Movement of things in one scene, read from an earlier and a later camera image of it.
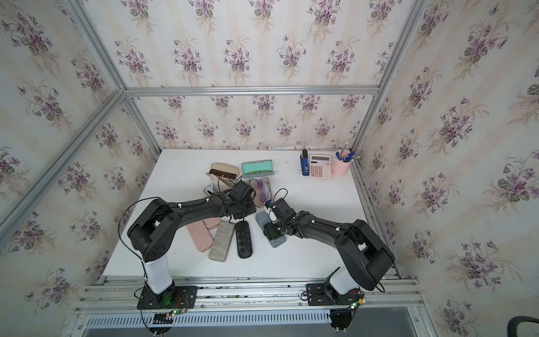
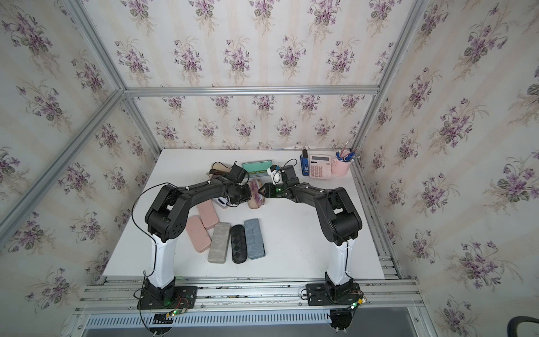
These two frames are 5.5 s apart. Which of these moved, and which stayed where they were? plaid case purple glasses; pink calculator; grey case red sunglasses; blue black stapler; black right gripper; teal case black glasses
Moved: teal case black glasses; black right gripper
Stayed: blue black stapler; pink calculator; grey case red sunglasses; plaid case purple glasses
